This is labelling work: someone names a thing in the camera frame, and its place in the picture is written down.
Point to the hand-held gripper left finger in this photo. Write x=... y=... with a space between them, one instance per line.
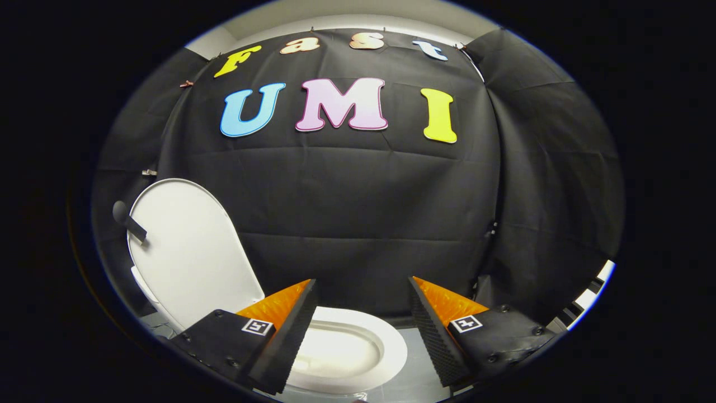
x=288 y=341

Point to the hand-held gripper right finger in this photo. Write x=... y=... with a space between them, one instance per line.
x=436 y=341

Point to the white toilet lid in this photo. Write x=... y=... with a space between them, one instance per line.
x=190 y=252

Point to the black backdrop cloth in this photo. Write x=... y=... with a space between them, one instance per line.
x=358 y=212

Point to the white black striped panel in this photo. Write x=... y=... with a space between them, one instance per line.
x=590 y=291

